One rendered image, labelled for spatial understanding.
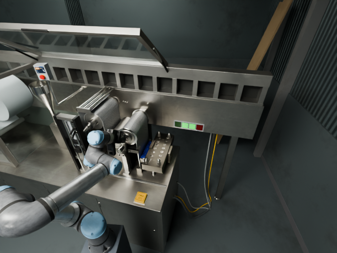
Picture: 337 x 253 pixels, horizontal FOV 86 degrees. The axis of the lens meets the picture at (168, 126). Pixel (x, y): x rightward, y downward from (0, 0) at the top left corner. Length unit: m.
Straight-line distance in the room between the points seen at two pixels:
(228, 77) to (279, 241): 1.82
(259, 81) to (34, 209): 1.30
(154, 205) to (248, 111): 0.93
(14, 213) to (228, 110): 1.26
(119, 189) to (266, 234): 1.67
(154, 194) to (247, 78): 1.02
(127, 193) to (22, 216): 0.77
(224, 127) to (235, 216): 1.27
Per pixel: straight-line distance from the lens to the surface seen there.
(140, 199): 1.37
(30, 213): 0.82
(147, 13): 3.50
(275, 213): 2.65
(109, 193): 1.47
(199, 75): 1.30
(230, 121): 1.46
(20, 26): 1.26
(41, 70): 1.45
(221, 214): 2.42
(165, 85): 1.47
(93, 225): 1.12
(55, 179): 1.72
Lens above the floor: 2.08
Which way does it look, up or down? 37 degrees down
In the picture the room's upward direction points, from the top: straight up
